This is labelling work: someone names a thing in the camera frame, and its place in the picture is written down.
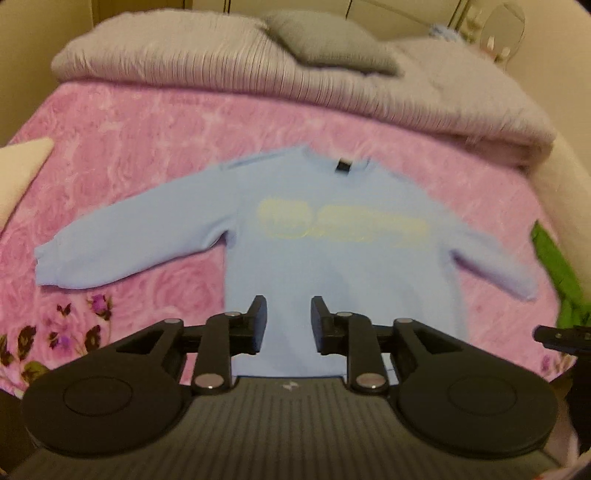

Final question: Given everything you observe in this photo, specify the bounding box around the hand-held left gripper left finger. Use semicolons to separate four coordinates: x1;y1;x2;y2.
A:
115;295;267;394

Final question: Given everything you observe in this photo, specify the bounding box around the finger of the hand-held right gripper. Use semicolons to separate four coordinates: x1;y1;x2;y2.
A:
533;325;591;356

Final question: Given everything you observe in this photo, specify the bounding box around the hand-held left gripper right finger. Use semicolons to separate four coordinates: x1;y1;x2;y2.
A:
311;296;462;394

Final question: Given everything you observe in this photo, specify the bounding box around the light blue sweatshirt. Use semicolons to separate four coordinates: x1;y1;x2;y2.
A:
34;145;539;386

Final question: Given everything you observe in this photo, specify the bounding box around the green knit garment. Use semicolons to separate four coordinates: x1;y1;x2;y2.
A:
531;220;591;328

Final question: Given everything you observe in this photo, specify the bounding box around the cream padded headboard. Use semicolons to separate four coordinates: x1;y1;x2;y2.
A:
505;60;591;264

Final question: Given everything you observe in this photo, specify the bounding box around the pink folded blanket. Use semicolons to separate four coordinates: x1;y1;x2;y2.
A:
443;134;550;171

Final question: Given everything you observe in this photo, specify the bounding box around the pink floral bed sheet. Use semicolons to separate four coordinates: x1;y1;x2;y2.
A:
0;80;583;398

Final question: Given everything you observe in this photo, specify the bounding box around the grey striped duvet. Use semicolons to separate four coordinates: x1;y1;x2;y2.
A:
51;9;557;155

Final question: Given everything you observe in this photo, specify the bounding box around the grey pillow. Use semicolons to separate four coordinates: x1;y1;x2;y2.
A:
265;10;400;77

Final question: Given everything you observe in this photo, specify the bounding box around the cream folded cloth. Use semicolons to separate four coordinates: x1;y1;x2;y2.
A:
0;137;55;232

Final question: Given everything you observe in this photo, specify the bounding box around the small blue cloth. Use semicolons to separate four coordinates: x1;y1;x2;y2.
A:
427;23;462;42

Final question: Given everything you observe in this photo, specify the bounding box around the oval mirror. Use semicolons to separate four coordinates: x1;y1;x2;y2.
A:
480;2;527;63

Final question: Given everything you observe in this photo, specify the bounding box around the cream wardrobe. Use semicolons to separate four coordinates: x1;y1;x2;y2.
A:
90;0;476;24

